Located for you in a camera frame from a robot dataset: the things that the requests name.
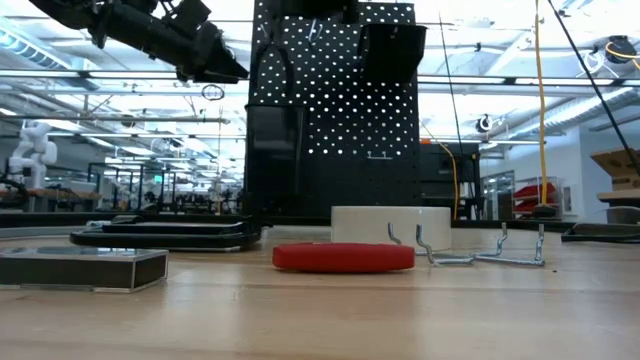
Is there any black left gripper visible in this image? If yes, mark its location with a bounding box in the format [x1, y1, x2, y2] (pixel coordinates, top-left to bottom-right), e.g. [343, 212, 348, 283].
[91, 3, 250, 85]

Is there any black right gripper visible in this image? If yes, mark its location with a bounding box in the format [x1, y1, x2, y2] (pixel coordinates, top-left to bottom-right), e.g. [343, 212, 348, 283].
[269, 0, 360, 25]

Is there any hacksaw silver frame black handle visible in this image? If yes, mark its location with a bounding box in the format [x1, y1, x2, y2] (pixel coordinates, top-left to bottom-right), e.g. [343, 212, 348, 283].
[68, 213, 274, 254]

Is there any white tape roll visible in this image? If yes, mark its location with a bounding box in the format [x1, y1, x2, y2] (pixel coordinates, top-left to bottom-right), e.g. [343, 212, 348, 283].
[329, 205, 454, 253]

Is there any silver peg hook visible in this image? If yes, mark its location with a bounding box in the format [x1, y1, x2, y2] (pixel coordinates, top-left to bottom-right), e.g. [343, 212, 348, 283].
[386, 222, 475, 268]
[472, 222, 547, 269]

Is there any silver double-prong pegboard hook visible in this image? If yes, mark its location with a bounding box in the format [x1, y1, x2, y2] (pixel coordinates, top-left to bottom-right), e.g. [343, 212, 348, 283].
[306, 17, 325, 45]

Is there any short black pegboard bin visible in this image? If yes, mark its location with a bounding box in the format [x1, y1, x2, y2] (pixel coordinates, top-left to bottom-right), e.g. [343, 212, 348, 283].
[357, 22, 430, 85]

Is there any tall black pegboard bin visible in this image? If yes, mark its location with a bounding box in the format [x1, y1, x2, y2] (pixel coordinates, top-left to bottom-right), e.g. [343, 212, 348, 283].
[243, 103, 306, 199]

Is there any black metal pegboard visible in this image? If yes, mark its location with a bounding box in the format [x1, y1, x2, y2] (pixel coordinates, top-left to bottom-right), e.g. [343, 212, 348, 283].
[244, 0, 422, 221]

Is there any red storage bin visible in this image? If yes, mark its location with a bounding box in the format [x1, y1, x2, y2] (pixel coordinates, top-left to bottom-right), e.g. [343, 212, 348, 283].
[512, 182, 557, 215]

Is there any black round floor base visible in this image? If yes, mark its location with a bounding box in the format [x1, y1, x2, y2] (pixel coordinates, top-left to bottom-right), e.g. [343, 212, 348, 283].
[529, 203, 560, 220]

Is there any cardboard box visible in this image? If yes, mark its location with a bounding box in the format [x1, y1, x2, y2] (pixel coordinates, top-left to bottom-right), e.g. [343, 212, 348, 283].
[589, 147, 640, 192]

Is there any black hanging cable loop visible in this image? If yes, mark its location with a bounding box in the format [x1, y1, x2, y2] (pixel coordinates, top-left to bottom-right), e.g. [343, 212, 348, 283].
[200, 83, 226, 103]

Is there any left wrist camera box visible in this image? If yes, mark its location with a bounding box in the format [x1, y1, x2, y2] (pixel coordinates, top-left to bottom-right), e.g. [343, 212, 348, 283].
[159, 0, 214, 34]

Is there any thin black hanging cable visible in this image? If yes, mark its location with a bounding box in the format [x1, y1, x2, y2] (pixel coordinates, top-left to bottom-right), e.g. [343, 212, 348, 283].
[438, 16, 466, 157]

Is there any black aluminium table frame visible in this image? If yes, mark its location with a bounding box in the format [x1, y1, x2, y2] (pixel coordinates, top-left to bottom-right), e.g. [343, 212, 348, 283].
[0, 210, 576, 232]

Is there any red-handled T hex key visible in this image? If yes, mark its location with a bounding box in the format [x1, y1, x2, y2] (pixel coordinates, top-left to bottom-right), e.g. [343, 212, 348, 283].
[271, 242, 417, 275]

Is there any thin yellow cable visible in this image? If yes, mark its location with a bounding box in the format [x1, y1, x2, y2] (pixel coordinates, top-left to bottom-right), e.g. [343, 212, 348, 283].
[418, 118, 460, 217]

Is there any yellow hanging cable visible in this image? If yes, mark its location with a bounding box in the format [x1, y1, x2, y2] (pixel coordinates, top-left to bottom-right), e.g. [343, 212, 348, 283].
[532, 0, 550, 207]

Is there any black reel yellow cord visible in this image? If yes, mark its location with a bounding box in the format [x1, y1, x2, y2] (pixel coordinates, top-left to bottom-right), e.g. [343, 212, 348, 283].
[602, 33, 640, 72]

